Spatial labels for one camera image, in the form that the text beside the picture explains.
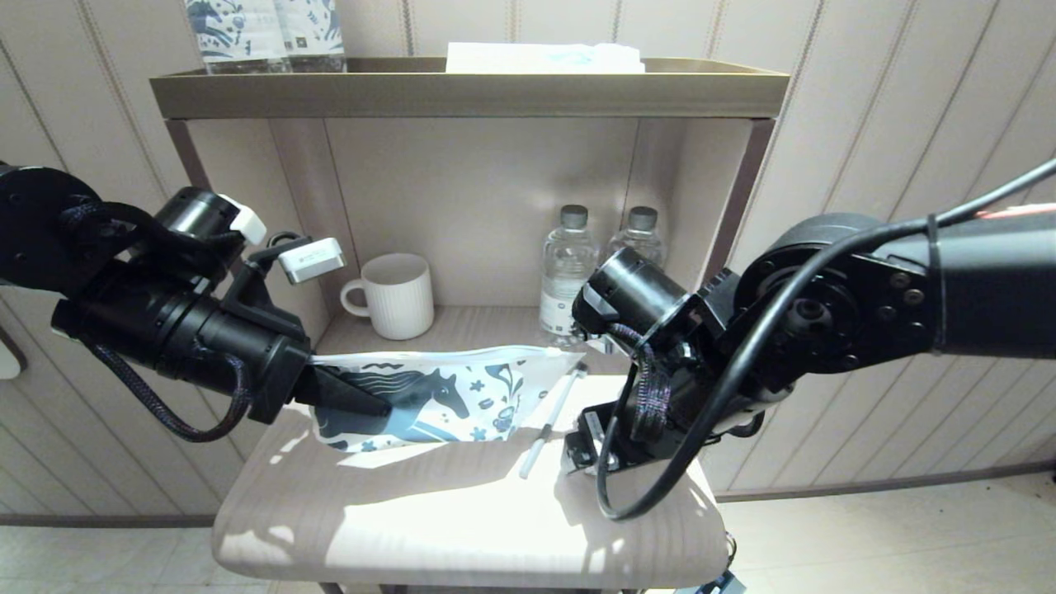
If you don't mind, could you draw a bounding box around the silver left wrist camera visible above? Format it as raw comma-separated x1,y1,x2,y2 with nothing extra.
278,238,347,285

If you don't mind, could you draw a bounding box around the beige wooden shelf cabinet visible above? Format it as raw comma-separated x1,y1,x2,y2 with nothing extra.
163,118,776,594

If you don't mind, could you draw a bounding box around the white blue tissue pack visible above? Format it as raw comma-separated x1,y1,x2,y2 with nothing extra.
445,43,644,75

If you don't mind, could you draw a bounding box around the black camera cable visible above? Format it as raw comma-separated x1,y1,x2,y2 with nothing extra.
247,232,308,269
596,157,1056,522

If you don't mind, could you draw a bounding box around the white toothbrush with dark head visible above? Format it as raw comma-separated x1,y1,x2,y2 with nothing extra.
518,363,589,479

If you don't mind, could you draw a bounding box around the blue patterned plastic bag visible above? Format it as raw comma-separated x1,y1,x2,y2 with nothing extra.
309,344,585,454

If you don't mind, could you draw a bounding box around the black right camera cable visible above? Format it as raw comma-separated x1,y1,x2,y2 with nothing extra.
596,157,1056,522

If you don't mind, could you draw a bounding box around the clear water bottle black cap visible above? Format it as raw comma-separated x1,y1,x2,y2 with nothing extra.
539,205,597,348
606,206,666,269

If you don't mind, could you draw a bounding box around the black left camera cable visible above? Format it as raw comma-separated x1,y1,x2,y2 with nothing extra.
247,232,308,269

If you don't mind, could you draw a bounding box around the white ribbed ceramic mug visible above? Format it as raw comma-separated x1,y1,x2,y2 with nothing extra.
342,253,436,342

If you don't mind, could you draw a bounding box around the black blue plastic part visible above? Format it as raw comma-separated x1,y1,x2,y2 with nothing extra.
676,569,747,594

